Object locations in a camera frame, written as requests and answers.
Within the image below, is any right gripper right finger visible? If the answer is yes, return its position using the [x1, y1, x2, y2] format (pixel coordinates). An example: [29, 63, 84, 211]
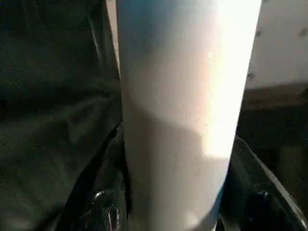
[216, 135, 308, 231]

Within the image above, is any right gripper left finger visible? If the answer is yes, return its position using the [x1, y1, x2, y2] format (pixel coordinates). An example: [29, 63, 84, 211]
[53, 122, 131, 231]

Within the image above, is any white plastic table leg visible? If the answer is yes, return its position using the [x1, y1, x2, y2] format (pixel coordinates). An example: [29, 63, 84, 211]
[115, 0, 263, 231]

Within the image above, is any black work mat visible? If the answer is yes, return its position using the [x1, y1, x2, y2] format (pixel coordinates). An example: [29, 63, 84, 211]
[0, 0, 127, 231]

